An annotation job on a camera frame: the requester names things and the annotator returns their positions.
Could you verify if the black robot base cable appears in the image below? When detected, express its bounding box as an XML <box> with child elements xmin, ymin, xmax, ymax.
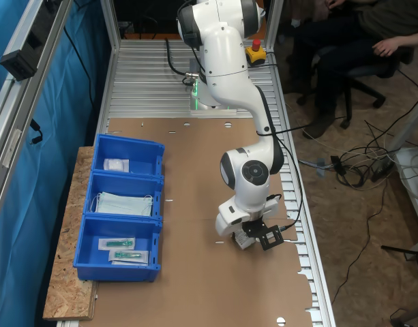
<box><xmin>164</xmin><ymin>37</ymin><xmax>196</xmax><ymax>87</ymax></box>

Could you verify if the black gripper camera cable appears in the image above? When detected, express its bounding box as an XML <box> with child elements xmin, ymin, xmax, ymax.
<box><xmin>256</xmin><ymin>84</ymin><xmax>303</xmax><ymax>233</ymax></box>

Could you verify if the black power adapter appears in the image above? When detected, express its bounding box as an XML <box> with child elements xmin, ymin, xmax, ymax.
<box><xmin>330</xmin><ymin>155</ymin><xmax>346</xmax><ymax>176</ymax></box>

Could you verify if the brown cardboard table cover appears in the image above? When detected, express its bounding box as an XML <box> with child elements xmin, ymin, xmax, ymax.
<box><xmin>84</xmin><ymin>116</ymin><xmax>314</xmax><ymax>327</ymax></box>

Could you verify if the blue bin with gauze packets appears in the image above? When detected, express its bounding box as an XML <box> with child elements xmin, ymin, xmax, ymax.
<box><xmin>92</xmin><ymin>133</ymin><xmax>166</xmax><ymax>178</ymax></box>

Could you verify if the tangle of floor cables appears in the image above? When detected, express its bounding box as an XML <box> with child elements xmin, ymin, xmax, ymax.
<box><xmin>330</xmin><ymin>119</ymin><xmax>418</xmax><ymax>189</ymax></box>

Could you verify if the person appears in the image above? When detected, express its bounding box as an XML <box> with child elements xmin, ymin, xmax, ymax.
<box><xmin>283</xmin><ymin>0</ymin><xmax>418</xmax><ymax>140</ymax></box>

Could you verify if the aluminium profile beam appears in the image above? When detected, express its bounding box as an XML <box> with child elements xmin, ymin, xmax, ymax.
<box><xmin>0</xmin><ymin>0</ymin><xmax>74</xmax><ymax>236</ymax></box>

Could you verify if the blue bin with masks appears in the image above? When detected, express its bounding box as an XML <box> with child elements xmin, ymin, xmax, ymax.
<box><xmin>83</xmin><ymin>170</ymin><xmax>166</xmax><ymax>221</ymax></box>

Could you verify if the OSB wood board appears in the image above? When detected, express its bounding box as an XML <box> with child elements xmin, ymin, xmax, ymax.
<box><xmin>42</xmin><ymin>146</ymin><xmax>99</xmax><ymax>322</ymax></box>

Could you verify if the long black floor cable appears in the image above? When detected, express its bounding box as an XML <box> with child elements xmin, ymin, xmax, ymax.
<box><xmin>332</xmin><ymin>183</ymin><xmax>389</xmax><ymax>305</ymax></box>

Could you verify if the gauze pad in clear bag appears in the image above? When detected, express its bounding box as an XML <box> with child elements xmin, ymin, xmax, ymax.
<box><xmin>103</xmin><ymin>157</ymin><xmax>131</xmax><ymax>172</ymax></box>

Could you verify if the black hanging cable plug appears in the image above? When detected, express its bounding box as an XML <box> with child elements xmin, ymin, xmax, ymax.
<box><xmin>29</xmin><ymin>119</ymin><xmax>44</xmax><ymax>145</ymax></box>

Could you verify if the person's hand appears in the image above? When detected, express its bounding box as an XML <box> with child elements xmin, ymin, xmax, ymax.
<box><xmin>372</xmin><ymin>36</ymin><xmax>401</xmax><ymax>57</ymax></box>

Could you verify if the green syringe in clear packet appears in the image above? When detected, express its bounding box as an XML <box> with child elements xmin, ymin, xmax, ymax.
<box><xmin>108</xmin><ymin>249</ymin><xmax>151</xmax><ymax>266</ymax></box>
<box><xmin>98</xmin><ymin>236</ymin><xmax>136</xmax><ymax>251</ymax></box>

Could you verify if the aluminium frame post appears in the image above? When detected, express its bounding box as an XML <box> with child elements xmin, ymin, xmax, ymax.
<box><xmin>264</xmin><ymin>0</ymin><xmax>285</xmax><ymax>52</ymax></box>
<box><xmin>100</xmin><ymin>0</ymin><xmax>121</xmax><ymax>47</ymax></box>

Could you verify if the yellow red emergency stop button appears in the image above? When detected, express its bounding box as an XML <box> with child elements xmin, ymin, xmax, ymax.
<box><xmin>245</xmin><ymin>38</ymin><xmax>267</xmax><ymax>67</ymax></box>

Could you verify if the black gripper camera bracket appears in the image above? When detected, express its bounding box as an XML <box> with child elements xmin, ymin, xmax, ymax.
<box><xmin>242</xmin><ymin>219</ymin><xmax>286</xmax><ymax>252</ymax></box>

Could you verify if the black power strip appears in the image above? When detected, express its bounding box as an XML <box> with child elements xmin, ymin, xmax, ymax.
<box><xmin>370</xmin><ymin>159</ymin><xmax>395</xmax><ymax>183</ymax></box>

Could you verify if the black box on beam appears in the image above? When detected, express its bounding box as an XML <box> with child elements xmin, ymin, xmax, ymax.
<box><xmin>0</xmin><ymin>48</ymin><xmax>38</xmax><ymax>82</ymax></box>

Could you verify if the stack of light blue masks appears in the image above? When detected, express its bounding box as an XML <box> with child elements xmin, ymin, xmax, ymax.
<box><xmin>89</xmin><ymin>191</ymin><xmax>153</xmax><ymax>217</ymax></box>

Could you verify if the black office chair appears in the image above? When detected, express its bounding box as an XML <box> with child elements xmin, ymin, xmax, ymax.
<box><xmin>313</xmin><ymin>46</ymin><xmax>415</xmax><ymax>130</ymax></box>

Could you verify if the blue bin with syringe packets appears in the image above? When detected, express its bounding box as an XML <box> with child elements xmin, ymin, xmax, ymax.
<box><xmin>72</xmin><ymin>214</ymin><xmax>162</xmax><ymax>283</ymax></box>

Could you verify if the white printed sterile packet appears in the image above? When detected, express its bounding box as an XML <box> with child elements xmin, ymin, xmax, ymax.
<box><xmin>233</xmin><ymin>228</ymin><xmax>256</xmax><ymax>251</ymax></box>

